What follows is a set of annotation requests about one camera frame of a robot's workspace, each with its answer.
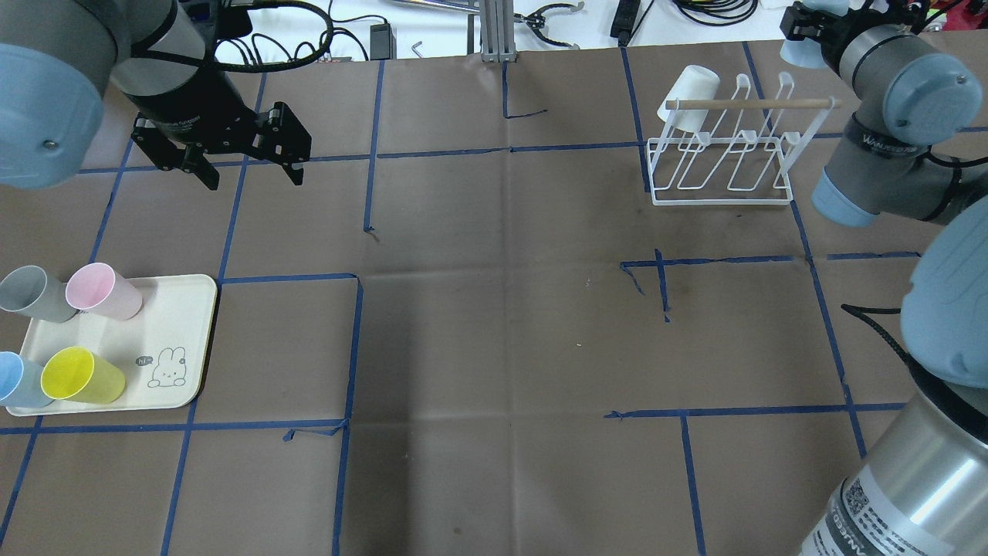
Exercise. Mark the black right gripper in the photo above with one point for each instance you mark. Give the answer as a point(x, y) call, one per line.
point(827, 23)

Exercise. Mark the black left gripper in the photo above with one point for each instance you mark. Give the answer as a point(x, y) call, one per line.
point(194, 102)

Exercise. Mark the cream white plastic cup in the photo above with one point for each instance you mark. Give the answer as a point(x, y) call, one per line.
point(693, 83)

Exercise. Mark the light blue cup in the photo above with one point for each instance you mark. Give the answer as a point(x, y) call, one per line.
point(20, 383)
point(804, 54)

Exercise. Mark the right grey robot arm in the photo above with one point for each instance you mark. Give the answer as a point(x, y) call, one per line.
point(921, 489)

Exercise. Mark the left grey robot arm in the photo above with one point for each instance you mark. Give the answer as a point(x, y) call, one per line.
point(58, 58)

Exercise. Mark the pink plastic cup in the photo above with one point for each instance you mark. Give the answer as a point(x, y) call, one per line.
point(97, 288)

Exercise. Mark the grey plastic cup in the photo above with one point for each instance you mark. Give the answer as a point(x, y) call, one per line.
point(34, 292)

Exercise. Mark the yellow plastic cup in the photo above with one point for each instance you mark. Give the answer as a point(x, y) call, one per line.
point(76, 374)

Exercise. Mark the black power adapter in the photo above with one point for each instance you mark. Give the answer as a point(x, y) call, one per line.
point(382, 43)

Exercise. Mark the beige plastic tray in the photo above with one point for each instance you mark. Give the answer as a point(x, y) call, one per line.
point(161, 351)

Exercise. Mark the white wire cup rack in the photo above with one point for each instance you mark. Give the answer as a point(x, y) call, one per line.
point(744, 151)

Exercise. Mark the aluminium frame post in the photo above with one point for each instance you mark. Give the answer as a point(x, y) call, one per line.
point(497, 31)

